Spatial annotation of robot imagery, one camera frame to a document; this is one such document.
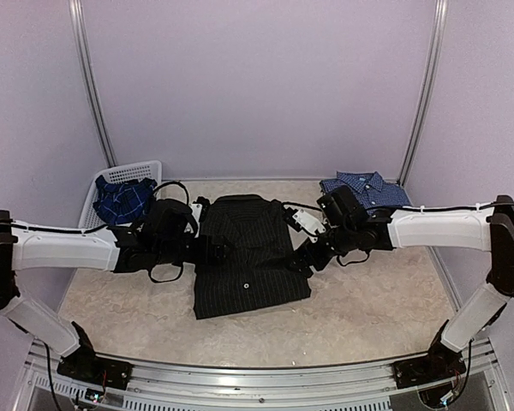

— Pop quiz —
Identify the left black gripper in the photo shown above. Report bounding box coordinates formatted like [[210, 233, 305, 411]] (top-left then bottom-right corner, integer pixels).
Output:
[[156, 234, 234, 267]]

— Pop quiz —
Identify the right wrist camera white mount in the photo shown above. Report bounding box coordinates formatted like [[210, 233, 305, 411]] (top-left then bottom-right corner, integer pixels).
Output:
[[283, 207, 326, 240]]

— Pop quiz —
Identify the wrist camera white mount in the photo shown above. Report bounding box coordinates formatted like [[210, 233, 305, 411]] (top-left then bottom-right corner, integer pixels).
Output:
[[283, 207, 326, 240], [185, 196, 211, 238]]

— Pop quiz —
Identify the right aluminium frame post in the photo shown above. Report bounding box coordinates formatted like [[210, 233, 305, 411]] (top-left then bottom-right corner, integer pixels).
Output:
[[397, 0, 449, 187]]

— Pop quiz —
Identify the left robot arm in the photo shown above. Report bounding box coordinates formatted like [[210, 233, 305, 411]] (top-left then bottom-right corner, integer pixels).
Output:
[[0, 196, 233, 381]]

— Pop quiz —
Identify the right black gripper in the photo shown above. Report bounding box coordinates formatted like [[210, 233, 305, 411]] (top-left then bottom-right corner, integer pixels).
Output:
[[284, 223, 356, 278]]

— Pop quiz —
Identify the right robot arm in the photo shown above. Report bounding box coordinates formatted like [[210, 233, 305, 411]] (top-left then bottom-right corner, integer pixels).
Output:
[[283, 187, 514, 380]]

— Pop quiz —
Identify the left aluminium frame post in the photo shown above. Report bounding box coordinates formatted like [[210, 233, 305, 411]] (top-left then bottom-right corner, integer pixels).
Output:
[[68, 0, 117, 167]]

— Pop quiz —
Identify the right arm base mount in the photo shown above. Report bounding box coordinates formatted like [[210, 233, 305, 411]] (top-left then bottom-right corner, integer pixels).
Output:
[[392, 321, 467, 389]]

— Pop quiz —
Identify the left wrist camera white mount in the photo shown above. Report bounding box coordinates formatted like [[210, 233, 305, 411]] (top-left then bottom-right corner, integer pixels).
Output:
[[185, 196, 211, 238]]

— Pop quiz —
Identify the front aluminium rail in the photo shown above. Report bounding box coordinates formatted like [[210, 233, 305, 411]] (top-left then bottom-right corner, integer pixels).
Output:
[[22, 340, 514, 410]]

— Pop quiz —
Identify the black pinstripe long sleeve shirt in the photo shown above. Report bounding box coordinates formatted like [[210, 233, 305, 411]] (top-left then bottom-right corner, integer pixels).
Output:
[[194, 194, 312, 320]]

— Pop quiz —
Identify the white plastic laundry basket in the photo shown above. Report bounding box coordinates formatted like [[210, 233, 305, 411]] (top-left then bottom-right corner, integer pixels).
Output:
[[78, 160, 162, 229]]

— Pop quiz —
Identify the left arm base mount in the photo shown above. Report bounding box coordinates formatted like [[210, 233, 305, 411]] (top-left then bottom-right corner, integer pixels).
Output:
[[57, 322, 134, 390]]

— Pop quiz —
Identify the blue checked shirt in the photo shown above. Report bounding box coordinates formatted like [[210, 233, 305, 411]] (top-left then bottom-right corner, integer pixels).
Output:
[[320, 171, 411, 214]]

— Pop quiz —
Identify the aluminium frame post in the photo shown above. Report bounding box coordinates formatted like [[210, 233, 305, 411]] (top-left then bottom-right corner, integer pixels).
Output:
[[397, 0, 449, 187], [68, 0, 117, 167]]

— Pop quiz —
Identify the dark blue plaid shirt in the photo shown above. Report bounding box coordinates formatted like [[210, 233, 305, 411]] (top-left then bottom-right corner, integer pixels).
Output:
[[93, 176, 158, 225]]

